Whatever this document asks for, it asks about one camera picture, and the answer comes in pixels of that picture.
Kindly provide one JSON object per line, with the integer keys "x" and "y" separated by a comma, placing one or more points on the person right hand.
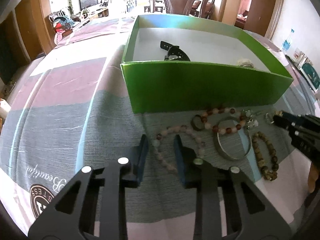
{"x": 313, "y": 177}

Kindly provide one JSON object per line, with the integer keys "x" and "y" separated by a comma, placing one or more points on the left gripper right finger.
{"x": 228, "y": 204}

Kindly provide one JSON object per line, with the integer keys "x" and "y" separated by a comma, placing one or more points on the green cardboard box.
{"x": 227, "y": 67}

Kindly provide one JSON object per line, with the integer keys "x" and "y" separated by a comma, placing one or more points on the black wrist watch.
{"x": 174, "y": 53}

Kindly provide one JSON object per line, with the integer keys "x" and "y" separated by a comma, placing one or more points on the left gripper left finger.
{"x": 92, "y": 204}

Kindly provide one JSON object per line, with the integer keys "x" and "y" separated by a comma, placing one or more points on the small gold earring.
{"x": 269, "y": 116}

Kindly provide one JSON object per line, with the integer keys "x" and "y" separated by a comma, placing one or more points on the silver charm earrings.
{"x": 249, "y": 118}

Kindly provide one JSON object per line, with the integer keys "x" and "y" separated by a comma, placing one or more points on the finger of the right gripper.
{"x": 286, "y": 120}

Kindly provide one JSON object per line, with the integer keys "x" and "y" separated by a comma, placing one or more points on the pile of clothes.
{"x": 62, "y": 22}

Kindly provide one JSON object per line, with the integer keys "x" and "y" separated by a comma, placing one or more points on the silver bangle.
{"x": 234, "y": 146}

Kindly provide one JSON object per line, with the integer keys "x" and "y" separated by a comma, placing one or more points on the striped bed sheet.
{"x": 75, "y": 104}

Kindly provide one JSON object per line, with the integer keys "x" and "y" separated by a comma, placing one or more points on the green book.
{"x": 311, "y": 76}

